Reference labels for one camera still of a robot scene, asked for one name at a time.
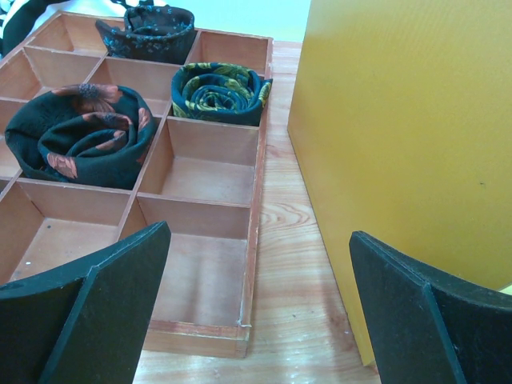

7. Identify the rolled black belt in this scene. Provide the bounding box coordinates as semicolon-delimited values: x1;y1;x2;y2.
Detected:
5;83;158;190
95;5;196;65

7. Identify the yellow shelf cabinet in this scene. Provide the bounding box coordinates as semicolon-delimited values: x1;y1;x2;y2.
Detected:
288;1;511;365

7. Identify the wooden divided tray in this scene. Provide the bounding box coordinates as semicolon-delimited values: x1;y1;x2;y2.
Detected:
1;12;268;358

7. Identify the rolled black belt top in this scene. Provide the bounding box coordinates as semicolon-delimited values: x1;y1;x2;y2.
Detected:
95;5;196;65

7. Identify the rolled black belt middle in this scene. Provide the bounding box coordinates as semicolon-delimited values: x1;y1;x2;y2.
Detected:
5;83;158;190

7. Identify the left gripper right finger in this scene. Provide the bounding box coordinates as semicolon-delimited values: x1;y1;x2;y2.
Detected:
350;231;511;384

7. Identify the striped cloth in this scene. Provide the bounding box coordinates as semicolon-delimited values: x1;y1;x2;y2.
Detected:
0;0;133;57

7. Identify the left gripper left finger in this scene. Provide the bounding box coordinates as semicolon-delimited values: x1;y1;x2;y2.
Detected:
1;222;171;383

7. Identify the rolled green belt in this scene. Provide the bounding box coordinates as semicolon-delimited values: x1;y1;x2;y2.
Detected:
170;62;273;126

